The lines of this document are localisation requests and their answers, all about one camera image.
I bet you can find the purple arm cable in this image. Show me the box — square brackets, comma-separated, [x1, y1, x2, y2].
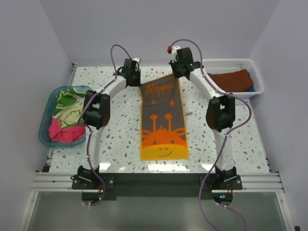
[77, 44, 133, 206]
[169, 39, 253, 231]

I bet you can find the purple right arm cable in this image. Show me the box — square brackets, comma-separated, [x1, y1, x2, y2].
[169, 39, 253, 231]

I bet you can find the green patterned towel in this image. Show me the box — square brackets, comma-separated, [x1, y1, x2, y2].
[52, 86, 89, 129]

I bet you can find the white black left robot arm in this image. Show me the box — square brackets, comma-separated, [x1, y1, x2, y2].
[77, 58, 141, 189]

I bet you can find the white plastic mesh basket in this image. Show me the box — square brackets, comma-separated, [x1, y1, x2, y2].
[203, 59, 264, 99]

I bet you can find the teal plastic bin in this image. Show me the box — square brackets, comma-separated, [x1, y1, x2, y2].
[38, 86, 91, 148]

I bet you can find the brown towel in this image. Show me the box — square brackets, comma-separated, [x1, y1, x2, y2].
[208, 69, 255, 93]

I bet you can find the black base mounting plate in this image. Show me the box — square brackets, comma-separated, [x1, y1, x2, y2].
[70, 171, 243, 202]

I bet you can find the blue towel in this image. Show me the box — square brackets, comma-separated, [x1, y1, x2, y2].
[206, 71, 256, 93]

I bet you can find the pink towel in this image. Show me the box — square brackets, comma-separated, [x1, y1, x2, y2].
[48, 118, 85, 143]

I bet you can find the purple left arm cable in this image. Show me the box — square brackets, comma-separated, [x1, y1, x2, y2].
[77, 44, 133, 206]

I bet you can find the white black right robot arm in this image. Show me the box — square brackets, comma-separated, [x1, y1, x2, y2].
[167, 46, 237, 189]

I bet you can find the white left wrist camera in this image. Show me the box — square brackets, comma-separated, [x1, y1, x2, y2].
[132, 57, 140, 71]

